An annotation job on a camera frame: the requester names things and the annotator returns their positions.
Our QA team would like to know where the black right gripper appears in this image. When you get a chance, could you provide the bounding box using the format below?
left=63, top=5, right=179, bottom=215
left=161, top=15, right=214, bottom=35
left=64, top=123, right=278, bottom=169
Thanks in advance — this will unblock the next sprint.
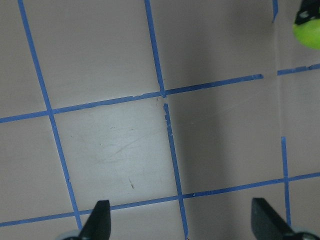
left=294, top=0, right=320, bottom=25

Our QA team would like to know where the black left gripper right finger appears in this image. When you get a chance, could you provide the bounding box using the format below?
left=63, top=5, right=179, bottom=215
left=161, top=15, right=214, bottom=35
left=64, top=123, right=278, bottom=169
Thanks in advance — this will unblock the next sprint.
left=251, top=197, right=296, bottom=240

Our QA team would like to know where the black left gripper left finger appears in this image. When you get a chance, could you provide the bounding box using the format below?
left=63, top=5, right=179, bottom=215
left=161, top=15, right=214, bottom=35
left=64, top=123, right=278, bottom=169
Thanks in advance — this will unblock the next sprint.
left=79, top=200, right=111, bottom=240

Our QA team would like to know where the green apple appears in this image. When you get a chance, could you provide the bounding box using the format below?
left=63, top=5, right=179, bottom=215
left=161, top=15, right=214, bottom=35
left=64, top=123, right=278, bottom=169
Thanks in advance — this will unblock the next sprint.
left=292, top=19, right=320, bottom=50

